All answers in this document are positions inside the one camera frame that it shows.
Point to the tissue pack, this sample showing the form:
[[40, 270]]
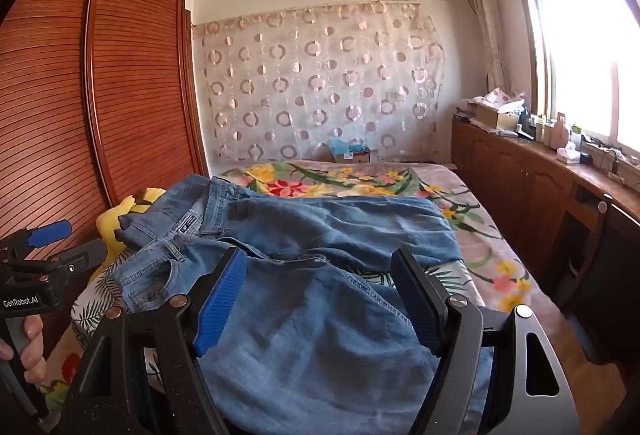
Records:
[[569, 154]]

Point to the wooden frame window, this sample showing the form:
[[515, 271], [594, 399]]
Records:
[[585, 45]]

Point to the blue denim pants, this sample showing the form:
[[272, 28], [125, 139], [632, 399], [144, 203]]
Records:
[[310, 320]]

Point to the cardboard box with blue cloth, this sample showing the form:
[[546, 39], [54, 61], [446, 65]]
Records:
[[350, 152]]

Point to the yellow plush toy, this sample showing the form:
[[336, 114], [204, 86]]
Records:
[[112, 225]]

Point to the long wooden low cabinet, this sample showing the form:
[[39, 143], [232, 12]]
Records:
[[525, 185]]

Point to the leaf print bed sheet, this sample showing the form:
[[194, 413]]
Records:
[[95, 300]]

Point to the floral blanket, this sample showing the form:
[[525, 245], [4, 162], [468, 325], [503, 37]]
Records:
[[310, 187]]

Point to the beige window curtain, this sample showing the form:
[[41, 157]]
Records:
[[487, 15]]

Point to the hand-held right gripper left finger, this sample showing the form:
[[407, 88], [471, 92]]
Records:
[[220, 305]]

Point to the circle pattern sheer curtain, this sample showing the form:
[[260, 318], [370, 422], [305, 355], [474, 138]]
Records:
[[320, 80]]

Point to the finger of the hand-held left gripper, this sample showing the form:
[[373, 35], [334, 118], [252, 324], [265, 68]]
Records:
[[80, 257], [50, 232]]

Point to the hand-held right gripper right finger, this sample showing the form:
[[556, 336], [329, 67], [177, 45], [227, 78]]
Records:
[[420, 305]]

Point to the person's left hand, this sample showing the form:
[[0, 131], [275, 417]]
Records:
[[36, 350]]

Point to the cardboard box with papers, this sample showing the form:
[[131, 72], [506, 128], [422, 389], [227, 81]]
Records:
[[495, 115]]

